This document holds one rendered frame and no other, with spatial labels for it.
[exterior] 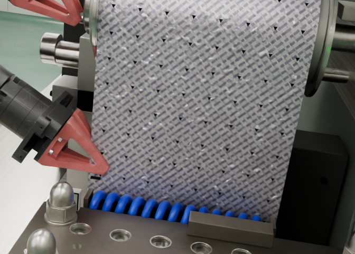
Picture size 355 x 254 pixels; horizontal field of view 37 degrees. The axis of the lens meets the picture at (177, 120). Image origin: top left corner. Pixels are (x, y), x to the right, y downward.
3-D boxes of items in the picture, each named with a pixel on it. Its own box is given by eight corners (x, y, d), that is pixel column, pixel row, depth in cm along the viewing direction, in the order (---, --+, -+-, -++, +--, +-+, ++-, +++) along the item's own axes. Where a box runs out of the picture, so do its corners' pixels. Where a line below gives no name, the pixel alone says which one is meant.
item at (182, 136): (87, 198, 67) (97, 56, 61) (273, 228, 66) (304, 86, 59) (86, 200, 67) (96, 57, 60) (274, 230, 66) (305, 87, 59)
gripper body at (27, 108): (23, 168, 60) (-32, 129, 59) (52, 134, 70) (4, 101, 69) (53, 126, 58) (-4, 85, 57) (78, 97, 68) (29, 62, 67)
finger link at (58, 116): (82, 207, 62) (15, 160, 61) (97, 179, 69) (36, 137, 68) (115, 166, 60) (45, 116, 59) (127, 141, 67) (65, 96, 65)
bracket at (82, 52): (54, 220, 83) (62, 25, 72) (94, 227, 83) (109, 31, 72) (43, 238, 78) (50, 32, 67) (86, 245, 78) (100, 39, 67)
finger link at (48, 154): (86, 199, 64) (21, 153, 63) (101, 172, 71) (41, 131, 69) (119, 159, 62) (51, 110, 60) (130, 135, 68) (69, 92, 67)
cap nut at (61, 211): (49, 207, 62) (51, 172, 60) (81, 212, 62) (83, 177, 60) (39, 223, 59) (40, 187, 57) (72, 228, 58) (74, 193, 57)
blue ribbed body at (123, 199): (93, 208, 67) (95, 184, 66) (264, 235, 66) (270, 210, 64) (86, 223, 64) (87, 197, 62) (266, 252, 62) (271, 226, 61)
